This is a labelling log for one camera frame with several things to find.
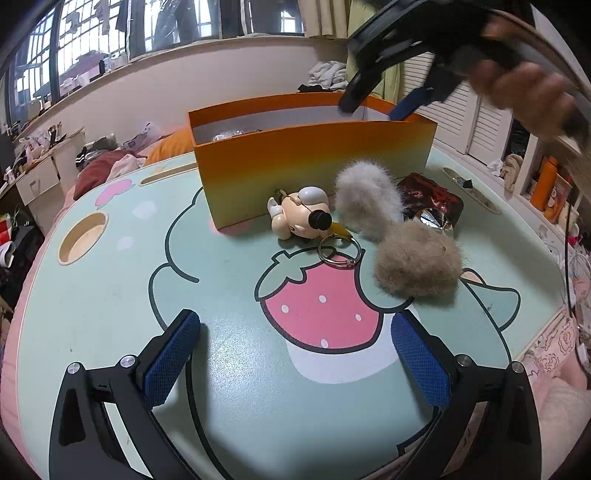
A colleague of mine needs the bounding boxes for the cartoon printed desktop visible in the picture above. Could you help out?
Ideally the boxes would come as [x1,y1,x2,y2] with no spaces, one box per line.
[9,138,573,480]

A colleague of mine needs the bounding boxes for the brown fur pompom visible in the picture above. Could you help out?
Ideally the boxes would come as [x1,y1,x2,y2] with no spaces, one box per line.
[373,220,465,303]

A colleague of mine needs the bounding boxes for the grey fur pompom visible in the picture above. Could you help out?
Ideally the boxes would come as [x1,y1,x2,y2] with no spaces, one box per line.
[333,157,407,241]

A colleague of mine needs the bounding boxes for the orange bottle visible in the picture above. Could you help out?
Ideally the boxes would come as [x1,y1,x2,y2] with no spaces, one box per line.
[530,157,559,210]

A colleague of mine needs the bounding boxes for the black white striped cloth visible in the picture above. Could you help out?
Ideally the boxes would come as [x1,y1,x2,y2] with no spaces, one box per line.
[76,143,100,171]

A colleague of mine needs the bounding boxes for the orange pillow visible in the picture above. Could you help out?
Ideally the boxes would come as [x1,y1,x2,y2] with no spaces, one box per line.
[145,127,197,164]

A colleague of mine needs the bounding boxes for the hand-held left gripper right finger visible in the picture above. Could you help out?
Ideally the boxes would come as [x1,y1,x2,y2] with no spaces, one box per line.
[390,309,543,480]

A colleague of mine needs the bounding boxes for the barred window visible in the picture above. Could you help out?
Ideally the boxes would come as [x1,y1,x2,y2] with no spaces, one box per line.
[0,0,305,109]

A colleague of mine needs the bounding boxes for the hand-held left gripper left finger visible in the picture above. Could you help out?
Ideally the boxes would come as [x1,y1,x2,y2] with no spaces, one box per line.
[48,308,201,480]

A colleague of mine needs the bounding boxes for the orange cardboard box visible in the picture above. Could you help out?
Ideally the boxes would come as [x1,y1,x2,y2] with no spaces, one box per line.
[187,92,437,230]

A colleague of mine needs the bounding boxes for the person's right hand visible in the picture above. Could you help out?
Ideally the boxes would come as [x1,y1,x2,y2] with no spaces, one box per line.
[470,58,579,145]

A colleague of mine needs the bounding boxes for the cartoon figurine keychain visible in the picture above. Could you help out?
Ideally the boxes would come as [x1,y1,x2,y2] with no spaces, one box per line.
[268,186,364,268]

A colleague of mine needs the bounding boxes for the pink floral bedsheet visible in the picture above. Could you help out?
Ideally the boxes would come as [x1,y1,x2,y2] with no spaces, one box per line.
[519,316,591,393]

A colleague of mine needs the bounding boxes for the white louvered closet doors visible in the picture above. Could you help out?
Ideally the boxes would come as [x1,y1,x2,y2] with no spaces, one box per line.
[402,51,514,168]

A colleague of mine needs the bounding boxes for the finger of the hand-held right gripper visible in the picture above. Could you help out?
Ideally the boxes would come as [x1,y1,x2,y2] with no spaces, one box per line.
[338,41,431,115]
[389,65,462,121]

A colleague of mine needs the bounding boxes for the white drawer cabinet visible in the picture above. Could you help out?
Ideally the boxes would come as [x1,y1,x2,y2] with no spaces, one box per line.
[14,127,86,206]

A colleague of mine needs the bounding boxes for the dark red cloth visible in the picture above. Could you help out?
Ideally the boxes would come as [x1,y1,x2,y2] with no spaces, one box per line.
[74,152,123,199]

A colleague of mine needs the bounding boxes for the green hanging garment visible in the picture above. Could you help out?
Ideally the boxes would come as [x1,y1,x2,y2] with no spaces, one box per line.
[346,0,402,103]

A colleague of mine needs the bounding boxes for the pile of white clothes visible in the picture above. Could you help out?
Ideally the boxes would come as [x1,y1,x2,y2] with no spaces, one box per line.
[308,60,349,90]

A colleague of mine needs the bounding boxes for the white wall shelf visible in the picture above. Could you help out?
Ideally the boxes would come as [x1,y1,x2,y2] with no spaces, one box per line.
[503,115,591,232]

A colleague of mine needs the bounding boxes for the cream curtain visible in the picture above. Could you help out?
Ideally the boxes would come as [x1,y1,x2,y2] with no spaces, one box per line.
[298,0,352,38]

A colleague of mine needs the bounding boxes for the white fluffy plush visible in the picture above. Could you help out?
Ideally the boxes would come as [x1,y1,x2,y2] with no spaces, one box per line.
[539,378,591,446]

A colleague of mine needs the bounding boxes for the dark red toy packet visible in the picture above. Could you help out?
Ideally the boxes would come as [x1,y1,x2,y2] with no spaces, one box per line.
[397,172,465,238]

